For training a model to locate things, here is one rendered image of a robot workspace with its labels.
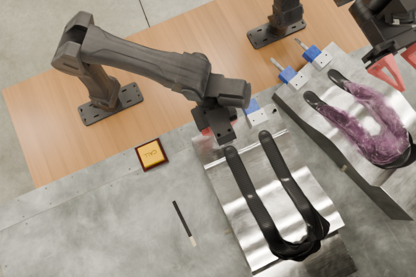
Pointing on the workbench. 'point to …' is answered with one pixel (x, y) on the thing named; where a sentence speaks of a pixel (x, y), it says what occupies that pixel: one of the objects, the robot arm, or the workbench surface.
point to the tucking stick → (184, 224)
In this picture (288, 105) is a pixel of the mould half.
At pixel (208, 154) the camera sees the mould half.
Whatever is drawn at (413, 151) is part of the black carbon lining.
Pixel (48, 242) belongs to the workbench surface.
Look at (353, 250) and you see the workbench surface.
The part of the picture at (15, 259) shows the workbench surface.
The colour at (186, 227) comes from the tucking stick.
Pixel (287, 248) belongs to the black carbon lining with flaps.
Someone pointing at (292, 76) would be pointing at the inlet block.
